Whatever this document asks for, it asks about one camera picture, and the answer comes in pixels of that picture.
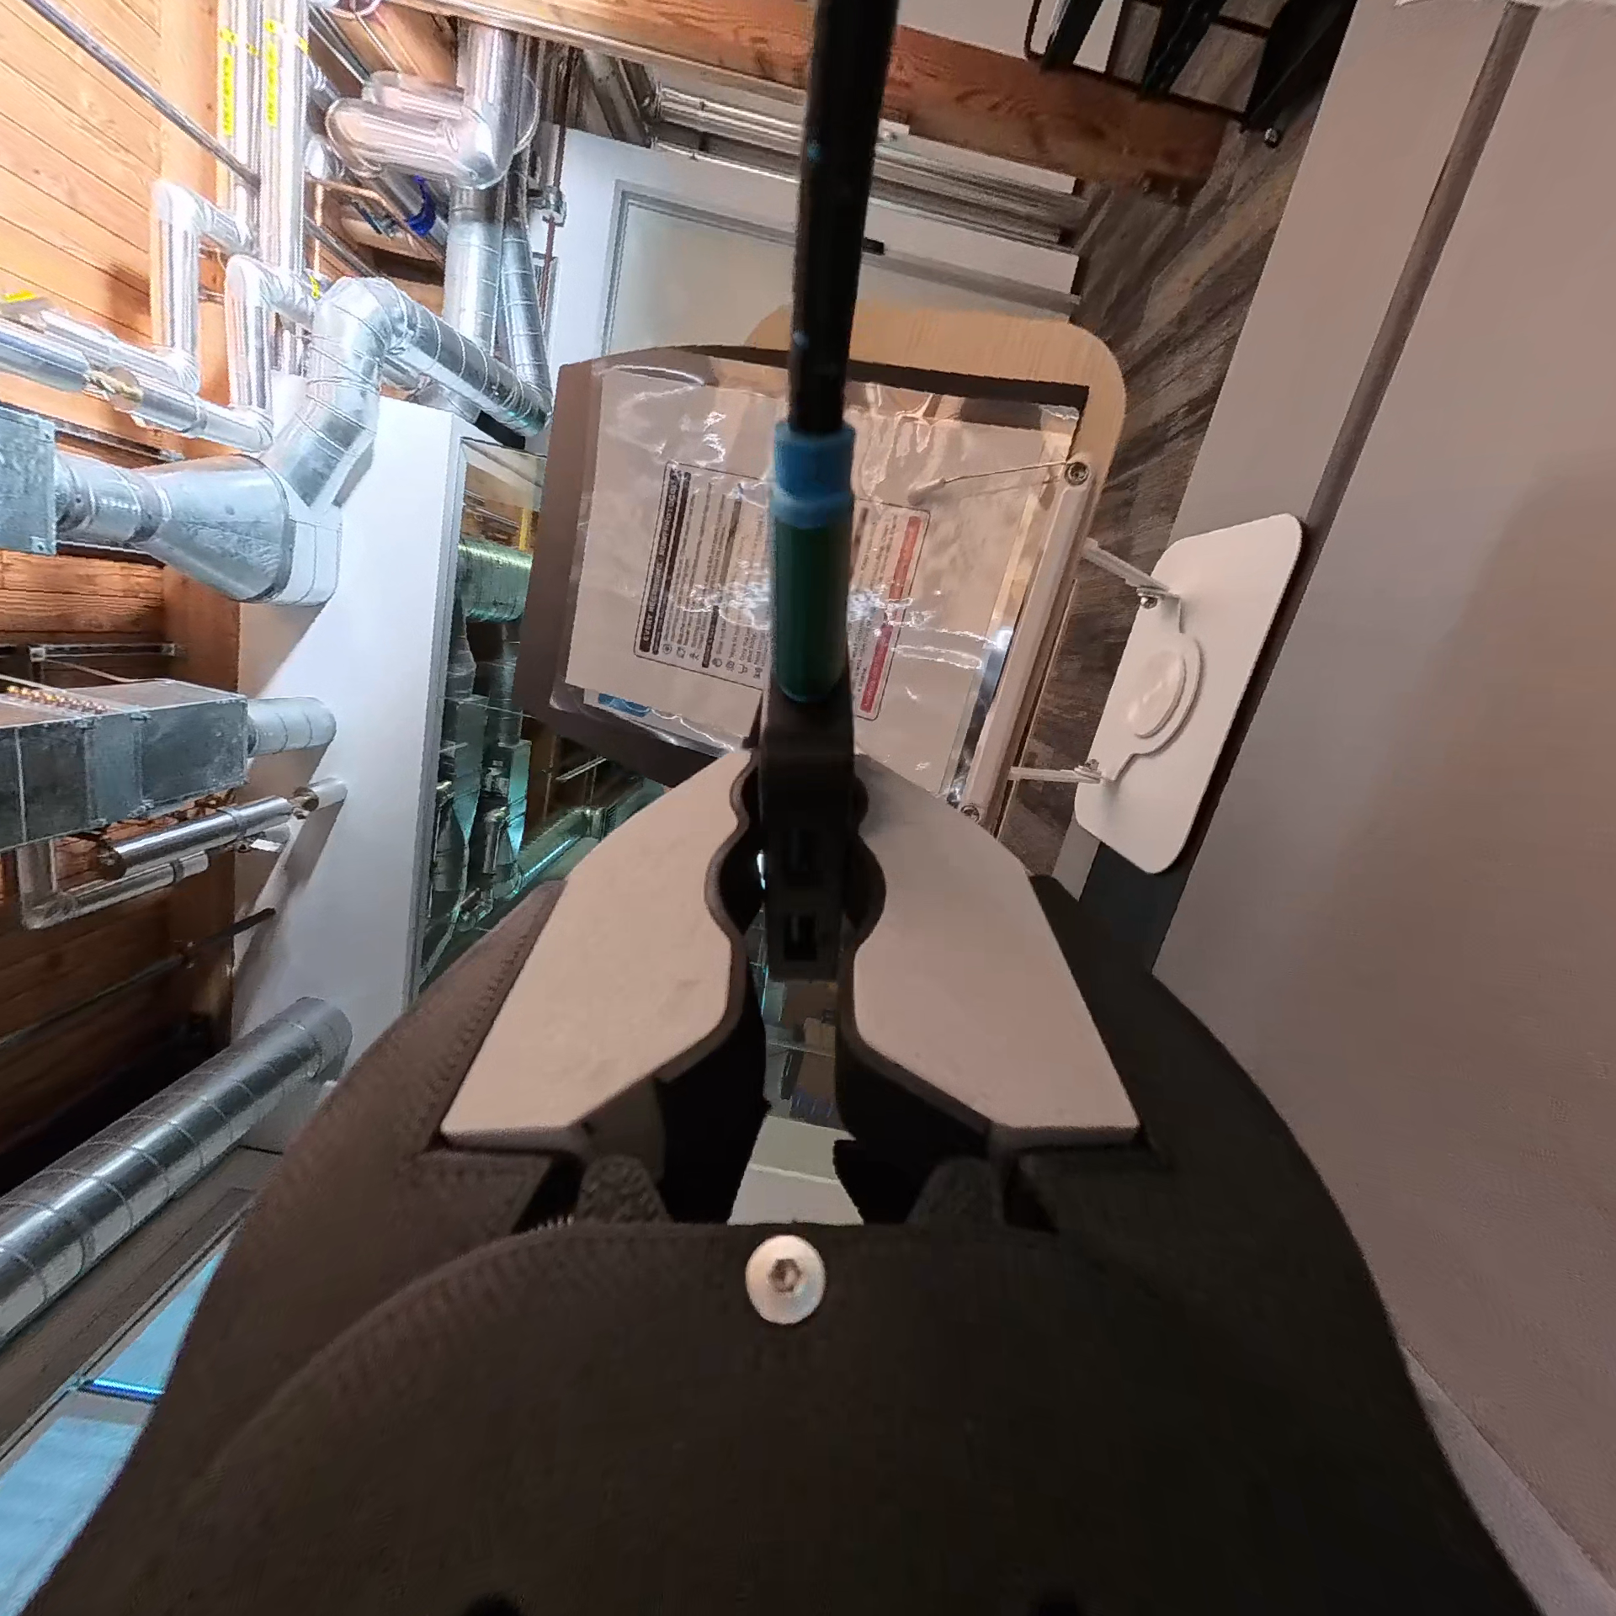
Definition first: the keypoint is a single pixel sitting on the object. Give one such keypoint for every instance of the silver ceiling ductwork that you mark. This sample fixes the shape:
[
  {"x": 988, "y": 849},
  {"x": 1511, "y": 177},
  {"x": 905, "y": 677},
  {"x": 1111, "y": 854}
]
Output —
[{"x": 253, "y": 504}]

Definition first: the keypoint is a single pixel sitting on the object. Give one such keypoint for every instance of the black display board instruction sheet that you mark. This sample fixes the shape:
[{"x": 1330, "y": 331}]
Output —
[{"x": 682, "y": 568}]

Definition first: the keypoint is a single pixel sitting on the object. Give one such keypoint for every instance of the black usb hub adapter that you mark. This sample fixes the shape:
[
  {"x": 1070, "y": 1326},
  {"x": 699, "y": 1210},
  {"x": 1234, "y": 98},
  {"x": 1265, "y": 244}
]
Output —
[{"x": 809, "y": 783}]

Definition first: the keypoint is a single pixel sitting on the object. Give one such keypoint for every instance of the white door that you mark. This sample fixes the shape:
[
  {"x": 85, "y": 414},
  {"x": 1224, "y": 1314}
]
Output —
[{"x": 707, "y": 266}]

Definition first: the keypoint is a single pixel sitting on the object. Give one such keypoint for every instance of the ribbed silver round duct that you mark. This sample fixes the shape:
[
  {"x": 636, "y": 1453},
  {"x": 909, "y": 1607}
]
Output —
[{"x": 164, "y": 1135}]

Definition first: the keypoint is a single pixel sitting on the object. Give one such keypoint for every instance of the white display stand base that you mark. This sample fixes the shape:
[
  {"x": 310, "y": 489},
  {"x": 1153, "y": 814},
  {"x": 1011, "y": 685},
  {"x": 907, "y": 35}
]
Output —
[{"x": 1213, "y": 606}]

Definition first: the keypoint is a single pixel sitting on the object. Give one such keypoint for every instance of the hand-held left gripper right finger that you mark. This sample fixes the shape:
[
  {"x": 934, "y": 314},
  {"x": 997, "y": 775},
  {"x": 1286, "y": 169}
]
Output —
[{"x": 986, "y": 985}]

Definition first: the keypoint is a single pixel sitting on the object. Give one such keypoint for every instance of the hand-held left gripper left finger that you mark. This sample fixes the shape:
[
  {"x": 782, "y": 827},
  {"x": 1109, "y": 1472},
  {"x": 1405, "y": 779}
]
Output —
[{"x": 607, "y": 985}]

